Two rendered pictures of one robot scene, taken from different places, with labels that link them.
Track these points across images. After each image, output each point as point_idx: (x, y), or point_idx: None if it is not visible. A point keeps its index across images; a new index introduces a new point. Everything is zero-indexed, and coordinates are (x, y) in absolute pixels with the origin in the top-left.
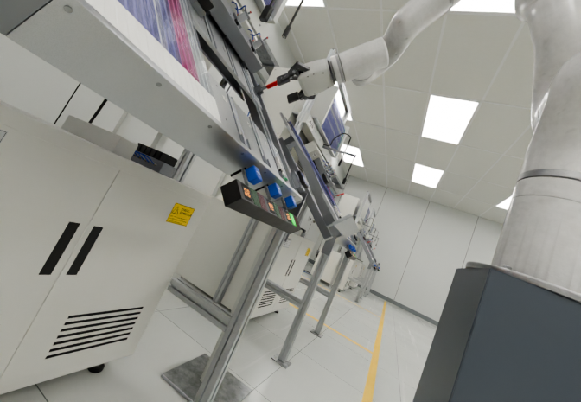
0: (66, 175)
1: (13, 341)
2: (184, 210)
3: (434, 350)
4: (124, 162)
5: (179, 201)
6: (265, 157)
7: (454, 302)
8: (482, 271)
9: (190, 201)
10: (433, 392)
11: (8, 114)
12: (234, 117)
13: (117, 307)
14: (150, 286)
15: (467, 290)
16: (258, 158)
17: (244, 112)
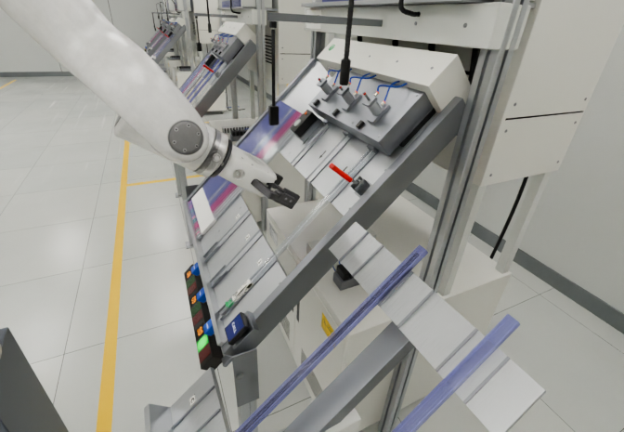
0: (287, 259)
1: (292, 337)
2: (329, 327)
3: (21, 427)
4: (298, 259)
5: (324, 312)
6: (229, 269)
7: (6, 390)
8: (6, 336)
9: (331, 320)
10: (35, 410)
11: (277, 228)
12: (229, 229)
13: (315, 374)
14: (326, 385)
15: (7, 362)
16: (198, 258)
17: (256, 226)
